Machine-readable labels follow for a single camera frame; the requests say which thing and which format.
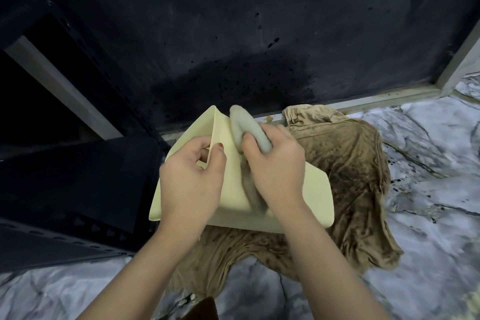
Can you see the brown stained cloth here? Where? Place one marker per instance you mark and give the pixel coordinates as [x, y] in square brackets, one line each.
[356, 181]

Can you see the person's right thumb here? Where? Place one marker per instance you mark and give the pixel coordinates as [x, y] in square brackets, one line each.
[250, 143]

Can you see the person's right forearm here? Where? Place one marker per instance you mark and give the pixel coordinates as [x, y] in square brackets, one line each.
[318, 267]

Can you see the person's left forearm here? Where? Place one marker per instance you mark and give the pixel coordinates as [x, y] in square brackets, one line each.
[150, 278]

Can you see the grey metal bar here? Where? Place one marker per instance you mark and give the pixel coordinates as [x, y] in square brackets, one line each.
[63, 87]

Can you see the person's left thumb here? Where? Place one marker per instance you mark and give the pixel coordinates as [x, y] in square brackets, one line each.
[217, 158]

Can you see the person's left hand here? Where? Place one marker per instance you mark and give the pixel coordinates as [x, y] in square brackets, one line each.
[187, 188]

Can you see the cream plastic container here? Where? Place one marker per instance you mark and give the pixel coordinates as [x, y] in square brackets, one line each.
[233, 181]

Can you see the person's right hand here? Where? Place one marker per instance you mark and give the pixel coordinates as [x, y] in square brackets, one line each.
[279, 173]

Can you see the grey cleaning cloth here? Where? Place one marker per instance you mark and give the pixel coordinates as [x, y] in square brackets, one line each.
[243, 121]

